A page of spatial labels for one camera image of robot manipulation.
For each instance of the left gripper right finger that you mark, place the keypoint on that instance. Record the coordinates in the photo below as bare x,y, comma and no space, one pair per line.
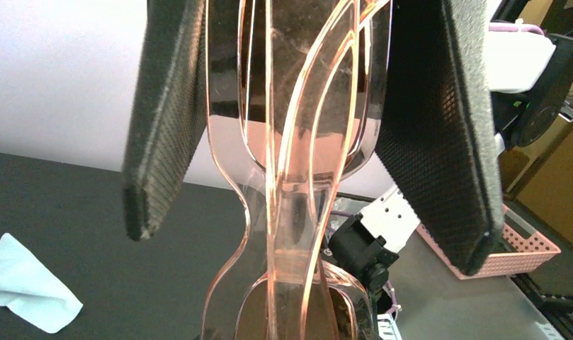
437,132

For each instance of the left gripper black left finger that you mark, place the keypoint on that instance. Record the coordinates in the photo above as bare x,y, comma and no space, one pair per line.
168,114

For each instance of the brown translucent sunglasses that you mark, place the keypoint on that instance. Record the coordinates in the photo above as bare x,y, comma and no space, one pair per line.
293,90

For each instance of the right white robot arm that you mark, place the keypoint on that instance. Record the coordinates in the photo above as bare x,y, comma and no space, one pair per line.
529,74

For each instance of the pink plastic basket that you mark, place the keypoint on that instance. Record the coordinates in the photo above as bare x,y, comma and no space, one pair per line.
522,249

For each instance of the white slotted cable duct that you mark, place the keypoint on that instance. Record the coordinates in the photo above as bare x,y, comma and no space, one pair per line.
387,328

